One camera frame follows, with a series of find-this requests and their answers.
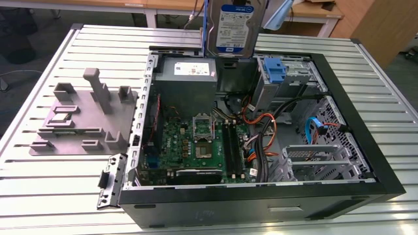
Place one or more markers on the hard disk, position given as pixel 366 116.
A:
pixel 232 24

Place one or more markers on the silver disk bay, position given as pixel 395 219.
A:
pixel 312 148

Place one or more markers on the grey parts rack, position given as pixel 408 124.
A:
pixel 88 117

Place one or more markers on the green motherboard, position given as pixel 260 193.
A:
pixel 176 147

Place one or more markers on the silver CPU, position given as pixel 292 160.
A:
pixel 61 118

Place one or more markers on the black graphics card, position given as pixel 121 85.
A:
pixel 195 175

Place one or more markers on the brown wooden cabinet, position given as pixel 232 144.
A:
pixel 384 24

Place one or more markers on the wooden desk white frame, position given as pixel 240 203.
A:
pixel 312 12
pixel 97 3

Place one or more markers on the green RAM stick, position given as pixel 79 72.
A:
pixel 67 132

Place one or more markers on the CPU socket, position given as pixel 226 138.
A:
pixel 204 150

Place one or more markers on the black RAM slot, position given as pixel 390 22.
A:
pixel 230 149

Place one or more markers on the silver optical drive cage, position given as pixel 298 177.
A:
pixel 271 93

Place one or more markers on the grey power supply unit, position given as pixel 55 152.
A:
pixel 188 71

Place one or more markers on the blue drive latch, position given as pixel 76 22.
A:
pixel 275 71

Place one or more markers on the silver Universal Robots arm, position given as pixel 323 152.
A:
pixel 276 14

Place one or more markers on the black open PC case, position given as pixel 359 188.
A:
pixel 228 210

